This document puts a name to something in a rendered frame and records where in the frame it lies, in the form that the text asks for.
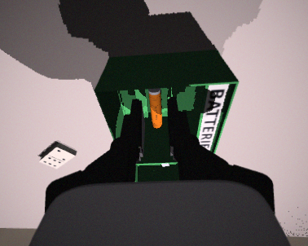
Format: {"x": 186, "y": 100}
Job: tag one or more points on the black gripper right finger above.
{"x": 199, "y": 163}

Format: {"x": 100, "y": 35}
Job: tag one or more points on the dark green bin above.
{"x": 206, "y": 76}

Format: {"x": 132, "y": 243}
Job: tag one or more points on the white domino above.
{"x": 58, "y": 155}

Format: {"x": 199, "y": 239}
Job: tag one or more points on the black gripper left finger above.
{"x": 116, "y": 165}

